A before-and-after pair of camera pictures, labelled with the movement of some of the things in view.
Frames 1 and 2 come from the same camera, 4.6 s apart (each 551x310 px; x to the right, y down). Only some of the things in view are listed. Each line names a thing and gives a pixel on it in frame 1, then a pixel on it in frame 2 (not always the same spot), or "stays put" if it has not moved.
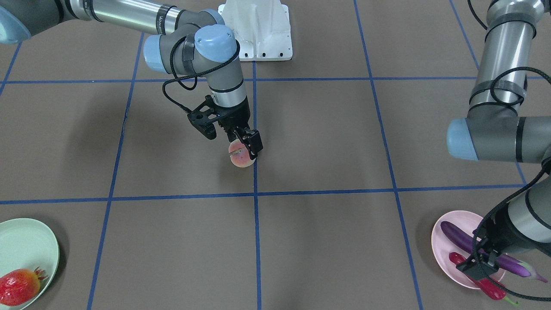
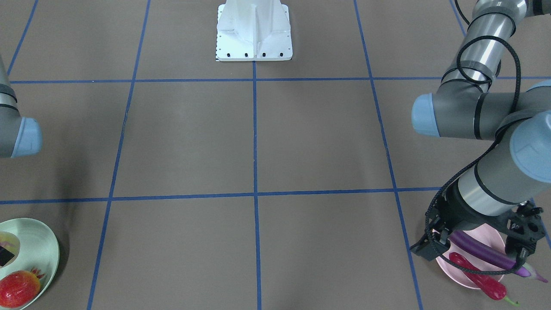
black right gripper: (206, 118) → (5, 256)
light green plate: (28, 243) stays put
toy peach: (239, 154) → (10, 242)
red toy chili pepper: (492, 289) stays put
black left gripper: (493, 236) → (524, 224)
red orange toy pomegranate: (20, 286) stays put
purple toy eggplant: (504, 261) stays put
